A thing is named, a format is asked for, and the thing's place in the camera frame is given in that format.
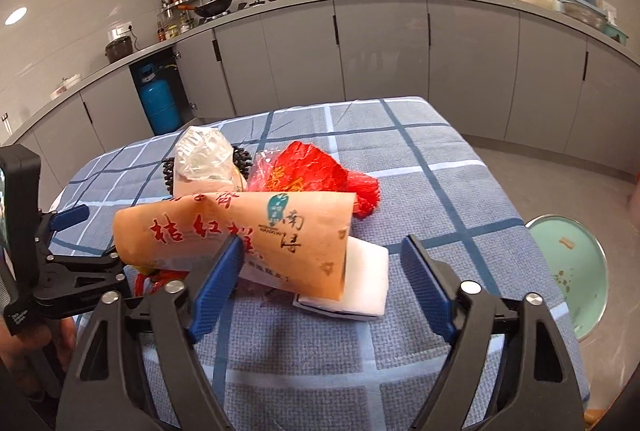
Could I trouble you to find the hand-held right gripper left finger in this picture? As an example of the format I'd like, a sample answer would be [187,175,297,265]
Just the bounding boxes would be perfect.
[54,233,246,431]

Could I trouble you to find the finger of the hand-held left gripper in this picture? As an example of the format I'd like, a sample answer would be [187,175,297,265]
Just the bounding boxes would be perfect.
[36,205,91,257]
[32,250,130,313]

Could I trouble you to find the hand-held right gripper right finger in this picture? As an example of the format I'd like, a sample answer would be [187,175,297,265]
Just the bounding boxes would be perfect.
[400,233,587,431]

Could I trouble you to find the white foam wrap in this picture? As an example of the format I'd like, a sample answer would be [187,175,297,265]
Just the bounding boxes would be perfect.
[239,236,391,322]

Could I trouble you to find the orange printed plastic bag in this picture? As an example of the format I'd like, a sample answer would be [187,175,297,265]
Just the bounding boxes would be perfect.
[112,191,357,303]

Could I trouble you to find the clear plastic bag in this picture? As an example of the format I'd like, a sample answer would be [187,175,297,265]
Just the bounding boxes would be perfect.
[172,126,247,198]

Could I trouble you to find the red plastic bag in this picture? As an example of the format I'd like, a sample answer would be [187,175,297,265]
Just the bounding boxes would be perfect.
[247,140,380,219]

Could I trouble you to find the mint green basin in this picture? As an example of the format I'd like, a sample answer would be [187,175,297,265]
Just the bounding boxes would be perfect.
[525,214,608,342]

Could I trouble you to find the person's left hand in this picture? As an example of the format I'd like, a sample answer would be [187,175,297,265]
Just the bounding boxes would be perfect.
[52,317,78,374]

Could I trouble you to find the black foam net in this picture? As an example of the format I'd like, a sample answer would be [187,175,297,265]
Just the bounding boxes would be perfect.
[162,144,251,197]

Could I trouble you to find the blue plaid tablecloth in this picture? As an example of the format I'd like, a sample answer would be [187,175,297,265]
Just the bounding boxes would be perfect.
[50,97,586,431]

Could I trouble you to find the blue gas cylinder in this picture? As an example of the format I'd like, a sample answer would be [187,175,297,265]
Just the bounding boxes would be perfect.
[137,64,182,134]

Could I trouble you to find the dark round pot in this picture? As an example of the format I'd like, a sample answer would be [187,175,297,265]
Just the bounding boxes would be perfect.
[105,36,133,64]

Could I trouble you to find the metal spice rack with bottles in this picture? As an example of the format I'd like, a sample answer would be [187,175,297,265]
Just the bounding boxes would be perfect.
[157,0,201,42]

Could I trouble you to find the grey kitchen counter cabinets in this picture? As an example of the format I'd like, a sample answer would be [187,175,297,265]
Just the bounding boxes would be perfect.
[0,0,640,192]

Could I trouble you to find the black wok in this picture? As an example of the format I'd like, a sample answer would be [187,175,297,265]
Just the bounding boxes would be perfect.
[194,0,235,18]

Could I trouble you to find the gas stove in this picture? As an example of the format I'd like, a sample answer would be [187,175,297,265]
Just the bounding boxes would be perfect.
[220,0,278,14]

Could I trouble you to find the steel mixing bowl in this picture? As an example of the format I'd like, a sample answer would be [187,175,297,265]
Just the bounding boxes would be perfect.
[562,1,607,29]

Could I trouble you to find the green plastic basket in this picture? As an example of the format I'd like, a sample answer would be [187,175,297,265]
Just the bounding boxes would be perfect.
[605,18,631,44]

